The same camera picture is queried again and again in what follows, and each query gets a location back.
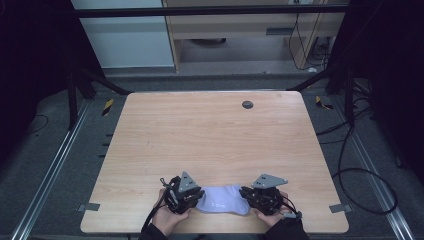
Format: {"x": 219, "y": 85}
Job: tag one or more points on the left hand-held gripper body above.
{"x": 180, "y": 196}

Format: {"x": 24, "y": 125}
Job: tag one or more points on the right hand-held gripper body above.
{"x": 266, "y": 198}

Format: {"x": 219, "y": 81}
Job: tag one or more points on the white sock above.
{"x": 221, "y": 201}

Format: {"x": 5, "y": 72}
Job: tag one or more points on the person's right hand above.
{"x": 273, "y": 218}

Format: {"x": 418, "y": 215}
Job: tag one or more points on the person's left hand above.
{"x": 170, "y": 220}

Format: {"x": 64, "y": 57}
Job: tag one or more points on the grey table grommet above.
{"x": 247, "y": 104}

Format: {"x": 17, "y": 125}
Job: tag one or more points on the black and yellow tape strip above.
{"x": 322, "y": 103}
{"x": 107, "y": 107}

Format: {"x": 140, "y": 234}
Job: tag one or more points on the black metal stand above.
{"x": 349, "y": 96}
{"x": 72, "y": 100}

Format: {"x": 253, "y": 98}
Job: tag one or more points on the wooden desk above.
{"x": 233, "y": 26}

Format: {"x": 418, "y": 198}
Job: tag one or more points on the white cabinet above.
{"x": 126, "y": 40}

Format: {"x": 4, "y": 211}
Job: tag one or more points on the dark curtain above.
{"x": 33, "y": 66}
{"x": 393, "y": 83}

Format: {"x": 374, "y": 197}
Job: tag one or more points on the grey table bracket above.
{"x": 89, "y": 207}
{"x": 340, "y": 208}

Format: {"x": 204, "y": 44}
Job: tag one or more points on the metal floor rail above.
{"x": 373, "y": 170}
{"x": 50, "y": 173}

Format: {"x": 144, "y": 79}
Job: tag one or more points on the black frame crossbar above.
{"x": 200, "y": 11}

